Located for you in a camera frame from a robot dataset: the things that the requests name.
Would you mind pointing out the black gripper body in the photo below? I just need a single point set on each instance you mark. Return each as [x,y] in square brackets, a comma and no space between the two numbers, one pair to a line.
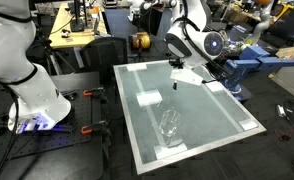
[176,63]

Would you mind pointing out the black white dry-erase marker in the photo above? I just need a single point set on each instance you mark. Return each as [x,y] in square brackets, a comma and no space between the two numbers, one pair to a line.
[175,85]

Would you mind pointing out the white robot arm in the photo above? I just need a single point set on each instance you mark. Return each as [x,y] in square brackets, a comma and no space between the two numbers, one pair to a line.
[37,100]

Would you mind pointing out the grey background robot arm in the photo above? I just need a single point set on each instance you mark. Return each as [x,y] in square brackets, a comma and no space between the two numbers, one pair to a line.
[262,23]

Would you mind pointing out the clear drinking glass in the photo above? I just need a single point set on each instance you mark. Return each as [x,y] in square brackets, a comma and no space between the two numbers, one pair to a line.
[170,125]

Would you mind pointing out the yellow black device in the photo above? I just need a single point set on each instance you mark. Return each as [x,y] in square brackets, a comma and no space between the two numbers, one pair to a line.
[142,40]

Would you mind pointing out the black mesh chair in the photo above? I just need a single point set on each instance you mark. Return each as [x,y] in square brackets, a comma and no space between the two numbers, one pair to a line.
[103,56]

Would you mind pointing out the orange black bar clamp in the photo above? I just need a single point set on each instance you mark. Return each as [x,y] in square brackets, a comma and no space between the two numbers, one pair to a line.
[87,129]
[87,93]

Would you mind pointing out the black desk monitor stand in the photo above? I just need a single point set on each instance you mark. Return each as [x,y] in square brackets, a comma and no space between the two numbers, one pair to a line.
[77,20]

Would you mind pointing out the wooden desk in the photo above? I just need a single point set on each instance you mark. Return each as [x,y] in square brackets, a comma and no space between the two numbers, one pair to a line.
[70,41]

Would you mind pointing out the black camera tripod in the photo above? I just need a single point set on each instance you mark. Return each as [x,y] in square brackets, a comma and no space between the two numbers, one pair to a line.
[53,60]

